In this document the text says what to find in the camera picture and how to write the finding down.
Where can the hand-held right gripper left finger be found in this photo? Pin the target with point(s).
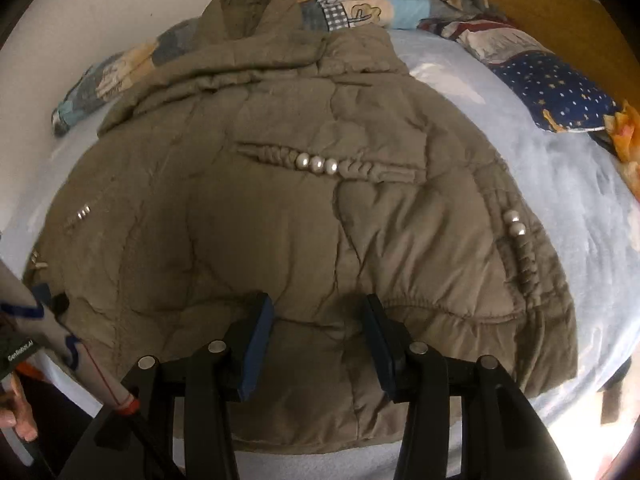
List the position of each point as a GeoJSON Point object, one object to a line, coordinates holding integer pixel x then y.
{"type": "Point", "coordinates": [257, 342]}

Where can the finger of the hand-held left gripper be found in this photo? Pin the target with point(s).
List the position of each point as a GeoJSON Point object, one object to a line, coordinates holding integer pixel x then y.
{"type": "Point", "coordinates": [56, 305]}

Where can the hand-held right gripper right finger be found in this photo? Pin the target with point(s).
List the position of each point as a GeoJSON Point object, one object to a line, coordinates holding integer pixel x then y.
{"type": "Point", "coordinates": [381, 347]}

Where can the olive puffer jacket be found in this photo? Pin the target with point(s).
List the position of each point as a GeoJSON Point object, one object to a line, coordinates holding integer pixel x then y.
{"type": "Point", "coordinates": [280, 220]}

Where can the person's left hand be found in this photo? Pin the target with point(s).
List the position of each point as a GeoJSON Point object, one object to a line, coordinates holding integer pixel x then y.
{"type": "Point", "coordinates": [17, 412]}

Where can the light blue cloud bed sheet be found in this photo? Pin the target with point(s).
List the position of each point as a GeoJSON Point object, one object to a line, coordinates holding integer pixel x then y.
{"type": "Point", "coordinates": [575, 185]}

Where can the navy star-printed pillow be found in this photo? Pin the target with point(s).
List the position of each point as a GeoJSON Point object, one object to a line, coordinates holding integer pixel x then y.
{"type": "Point", "coordinates": [555, 90]}

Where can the orange cloth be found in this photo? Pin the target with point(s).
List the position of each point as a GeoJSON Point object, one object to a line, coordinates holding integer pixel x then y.
{"type": "Point", "coordinates": [625, 135]}

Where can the red white striped pillow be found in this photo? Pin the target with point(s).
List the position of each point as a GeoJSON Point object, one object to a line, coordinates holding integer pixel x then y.
{"type": "Point", "coordinates": [482, 35]}

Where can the patchwork quilt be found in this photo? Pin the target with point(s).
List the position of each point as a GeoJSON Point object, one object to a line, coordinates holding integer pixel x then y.
{"type": "Point", "coordinates": [400, 5]}

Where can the wooden headboard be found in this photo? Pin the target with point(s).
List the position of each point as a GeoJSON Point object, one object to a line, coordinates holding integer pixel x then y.
{"type": "Point", "coordinates": [560, 10]}

